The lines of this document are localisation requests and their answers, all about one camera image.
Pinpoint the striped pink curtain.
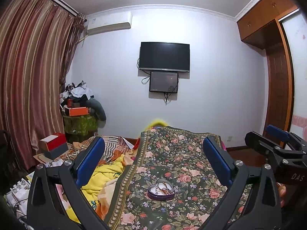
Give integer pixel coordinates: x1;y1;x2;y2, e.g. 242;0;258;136
1;0;85;169

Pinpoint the purple heart-shaped jewelry box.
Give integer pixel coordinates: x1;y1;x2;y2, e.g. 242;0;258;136
147;179;175;201

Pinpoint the striped patchwork quilt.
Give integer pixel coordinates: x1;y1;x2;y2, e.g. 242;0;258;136
59;135;136;165

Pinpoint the dark floral bedspread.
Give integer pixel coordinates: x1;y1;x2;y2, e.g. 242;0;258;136
103;125;255;230

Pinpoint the red gold braided bracelet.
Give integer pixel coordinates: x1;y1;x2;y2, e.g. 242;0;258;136
157;183;173;196

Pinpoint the right hand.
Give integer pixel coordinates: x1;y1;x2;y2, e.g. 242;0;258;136
276;183;287;207

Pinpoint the white air conditioner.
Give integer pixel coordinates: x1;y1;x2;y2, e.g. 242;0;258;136
86;12;132;35

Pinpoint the red and grey box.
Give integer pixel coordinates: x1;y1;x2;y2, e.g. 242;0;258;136
40;133;68;160

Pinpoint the small wall monitor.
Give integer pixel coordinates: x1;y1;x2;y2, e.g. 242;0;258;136
149;71;179;94

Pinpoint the black wall television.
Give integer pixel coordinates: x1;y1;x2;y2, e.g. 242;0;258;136
138;42;190;72

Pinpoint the green cardboard box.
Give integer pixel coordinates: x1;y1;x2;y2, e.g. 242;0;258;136
63;114;98;136

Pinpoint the orange shoe box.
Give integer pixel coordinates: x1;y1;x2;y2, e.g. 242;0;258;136
64;107;89;117

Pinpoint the wooden overhead cabinet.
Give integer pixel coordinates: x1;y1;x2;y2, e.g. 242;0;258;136
237;0;298;49

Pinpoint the brown wooden door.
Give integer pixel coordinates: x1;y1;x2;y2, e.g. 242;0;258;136
264;19;294;131

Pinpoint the grey plush cushion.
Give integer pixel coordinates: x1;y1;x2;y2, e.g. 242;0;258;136
86;98;107;122

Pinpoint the yellow blanket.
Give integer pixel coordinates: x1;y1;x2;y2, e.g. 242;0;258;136
81;122;168;229

